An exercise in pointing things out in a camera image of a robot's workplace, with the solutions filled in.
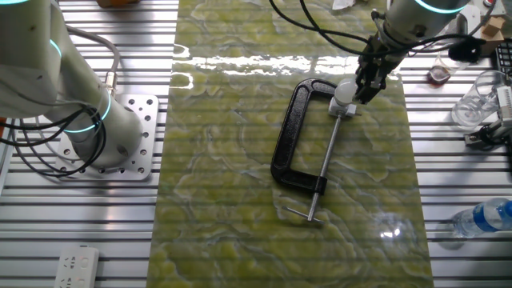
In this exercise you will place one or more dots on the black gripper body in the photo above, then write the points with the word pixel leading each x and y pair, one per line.
pixel 376 60

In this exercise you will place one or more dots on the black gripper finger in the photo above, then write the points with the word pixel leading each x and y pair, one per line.
pixel 361 82
pixel 374 91

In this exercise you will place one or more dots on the black C-clamp with steel screw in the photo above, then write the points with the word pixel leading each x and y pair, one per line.
pixel 288 140

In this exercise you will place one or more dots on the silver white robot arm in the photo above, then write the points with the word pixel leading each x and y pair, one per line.
pixel 36 60

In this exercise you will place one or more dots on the small glass beaker dark liquid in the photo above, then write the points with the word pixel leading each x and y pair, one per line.
pixel 440 74

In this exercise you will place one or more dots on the crumpled white tissue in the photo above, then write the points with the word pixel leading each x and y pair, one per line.
pixel 343 3

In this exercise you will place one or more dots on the clear plastic cup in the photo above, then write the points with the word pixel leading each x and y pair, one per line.
pixel 476 104

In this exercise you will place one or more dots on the small wooden block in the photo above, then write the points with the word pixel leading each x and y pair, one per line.
pixel 495 25

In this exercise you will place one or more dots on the grey box red button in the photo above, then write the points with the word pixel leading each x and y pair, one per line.
pixel 488 3

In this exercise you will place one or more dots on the black keyboard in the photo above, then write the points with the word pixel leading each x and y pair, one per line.
pixel 506 58

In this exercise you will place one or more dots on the green marble pattern mat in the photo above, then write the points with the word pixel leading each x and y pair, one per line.
pixel 224 160

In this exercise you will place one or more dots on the blue label water bottle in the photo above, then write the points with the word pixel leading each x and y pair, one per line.
pixel 484 218

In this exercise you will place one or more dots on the white power strip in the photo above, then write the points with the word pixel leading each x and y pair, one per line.
pixel 76 268

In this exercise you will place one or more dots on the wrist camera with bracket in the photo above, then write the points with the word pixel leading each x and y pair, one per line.
pixel 466 50

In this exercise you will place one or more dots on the camera clamp mount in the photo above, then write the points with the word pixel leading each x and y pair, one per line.
pixel 478 138

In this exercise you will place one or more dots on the silver depth camera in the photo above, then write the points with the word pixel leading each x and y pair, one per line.
pixel 506 104

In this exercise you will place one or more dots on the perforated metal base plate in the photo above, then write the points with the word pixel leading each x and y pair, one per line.
pixel 142 120

